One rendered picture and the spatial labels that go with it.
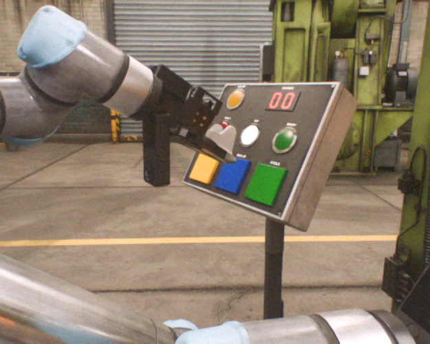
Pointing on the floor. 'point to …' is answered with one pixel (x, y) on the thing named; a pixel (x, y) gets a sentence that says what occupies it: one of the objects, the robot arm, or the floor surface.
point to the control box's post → (273, 268)
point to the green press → (347, 71)
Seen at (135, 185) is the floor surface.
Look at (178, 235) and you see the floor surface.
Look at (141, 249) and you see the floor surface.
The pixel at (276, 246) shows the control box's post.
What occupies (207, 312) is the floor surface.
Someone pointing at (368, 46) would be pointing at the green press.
